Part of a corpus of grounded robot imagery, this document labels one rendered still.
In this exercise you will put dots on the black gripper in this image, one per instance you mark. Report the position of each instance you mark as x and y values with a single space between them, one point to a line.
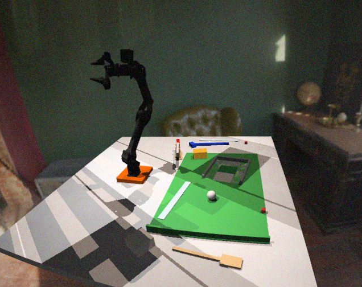
105 81

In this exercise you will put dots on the green putting mat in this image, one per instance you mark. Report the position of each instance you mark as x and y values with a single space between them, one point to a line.
237 208

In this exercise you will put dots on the blue golf putter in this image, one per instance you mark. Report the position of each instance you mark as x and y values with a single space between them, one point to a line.
193 145

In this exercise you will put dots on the white golf ball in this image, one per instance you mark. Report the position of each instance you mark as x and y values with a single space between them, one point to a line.
211 195

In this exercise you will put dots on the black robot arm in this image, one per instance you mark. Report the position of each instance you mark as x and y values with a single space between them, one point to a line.
137 71

